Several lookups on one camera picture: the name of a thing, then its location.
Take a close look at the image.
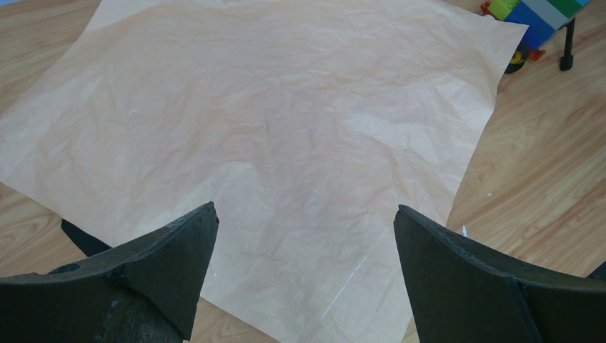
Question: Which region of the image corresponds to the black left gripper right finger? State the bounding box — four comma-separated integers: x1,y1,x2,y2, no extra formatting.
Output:
394,205,605,342

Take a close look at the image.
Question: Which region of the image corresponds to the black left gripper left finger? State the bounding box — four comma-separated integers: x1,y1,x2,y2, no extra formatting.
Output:
1,202,219,342

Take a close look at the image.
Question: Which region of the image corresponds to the brown kraft wrapping paper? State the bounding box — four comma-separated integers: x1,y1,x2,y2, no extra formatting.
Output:
1,1,527,342

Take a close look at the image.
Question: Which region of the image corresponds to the multicolour toy brick stack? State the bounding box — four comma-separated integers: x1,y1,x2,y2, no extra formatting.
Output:
480,0,589,74

